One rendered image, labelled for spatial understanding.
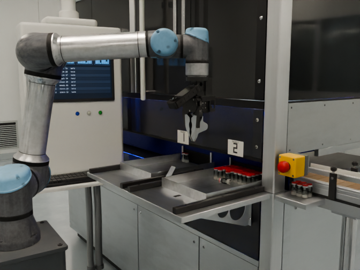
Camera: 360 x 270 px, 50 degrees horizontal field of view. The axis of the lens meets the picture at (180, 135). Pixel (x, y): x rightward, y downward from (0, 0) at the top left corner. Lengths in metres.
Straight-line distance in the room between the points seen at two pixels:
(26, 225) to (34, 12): 5.70
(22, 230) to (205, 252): 0.85
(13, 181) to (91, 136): 0.90
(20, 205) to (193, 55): 0.69
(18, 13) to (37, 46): 5.54
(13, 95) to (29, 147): 5.28
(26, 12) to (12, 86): 1.18
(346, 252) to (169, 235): 0.89
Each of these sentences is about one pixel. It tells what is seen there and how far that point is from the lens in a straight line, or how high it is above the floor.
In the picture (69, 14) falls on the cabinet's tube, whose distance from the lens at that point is 2.08.
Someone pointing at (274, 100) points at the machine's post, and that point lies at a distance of 1.38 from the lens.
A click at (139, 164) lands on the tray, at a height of 0.89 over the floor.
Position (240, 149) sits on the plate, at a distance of 1.50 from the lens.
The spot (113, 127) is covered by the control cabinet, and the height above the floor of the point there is 1.03.
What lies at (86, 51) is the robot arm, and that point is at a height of 1.37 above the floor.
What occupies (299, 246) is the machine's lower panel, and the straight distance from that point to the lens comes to 1.65.
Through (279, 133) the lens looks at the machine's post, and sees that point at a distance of 1.40.
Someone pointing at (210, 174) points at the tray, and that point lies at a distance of 1.63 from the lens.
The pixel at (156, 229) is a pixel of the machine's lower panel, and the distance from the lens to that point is 2.10.
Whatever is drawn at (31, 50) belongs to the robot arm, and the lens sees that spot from 1.18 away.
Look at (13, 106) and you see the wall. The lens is 6.62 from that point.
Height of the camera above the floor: 1.30
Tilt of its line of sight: 9 degrees down
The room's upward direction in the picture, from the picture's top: straight up
